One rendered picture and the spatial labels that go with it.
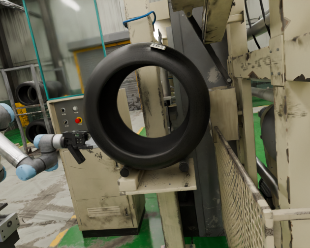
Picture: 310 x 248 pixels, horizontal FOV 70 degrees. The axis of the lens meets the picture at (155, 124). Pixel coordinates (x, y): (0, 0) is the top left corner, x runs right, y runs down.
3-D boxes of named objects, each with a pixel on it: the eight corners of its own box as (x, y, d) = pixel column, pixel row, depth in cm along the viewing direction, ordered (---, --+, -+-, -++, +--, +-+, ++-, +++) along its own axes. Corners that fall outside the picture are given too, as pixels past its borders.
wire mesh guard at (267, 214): (222, 224, 148) (211, 122, 134) (225, 224, 147) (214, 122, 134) (278, 439, 61) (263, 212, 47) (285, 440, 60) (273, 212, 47)
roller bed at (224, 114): (209, 134, 146) (203, 88, 140) (232, 131, 143) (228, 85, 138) (212, 142, 127) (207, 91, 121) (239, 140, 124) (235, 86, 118)
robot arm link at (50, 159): (35, 174, 114) (31, 154, 112) (50, 165, 125) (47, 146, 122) (47, 175, 112) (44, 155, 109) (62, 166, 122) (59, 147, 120)
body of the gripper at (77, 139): (82, 134, 109) (59, 134, 110) (84, 150, 110) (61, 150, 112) (88, 130, 116) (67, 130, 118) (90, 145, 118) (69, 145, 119)
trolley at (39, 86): (58, 145, 578) (40, 70, 540) (81, 142, 573) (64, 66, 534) (27, 165, 448) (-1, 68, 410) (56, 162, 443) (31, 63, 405)
